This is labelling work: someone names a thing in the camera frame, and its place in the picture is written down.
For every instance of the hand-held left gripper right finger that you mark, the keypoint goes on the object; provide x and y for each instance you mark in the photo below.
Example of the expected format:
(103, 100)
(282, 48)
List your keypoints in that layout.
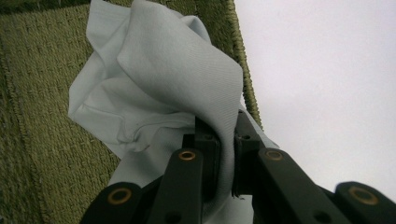
(246, 149)

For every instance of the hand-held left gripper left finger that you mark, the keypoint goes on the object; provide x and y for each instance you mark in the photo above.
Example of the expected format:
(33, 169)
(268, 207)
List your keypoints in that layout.
(204, 155)

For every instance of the white cloth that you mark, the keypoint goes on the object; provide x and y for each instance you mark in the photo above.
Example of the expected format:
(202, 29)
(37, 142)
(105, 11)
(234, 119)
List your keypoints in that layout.
(174, 77)

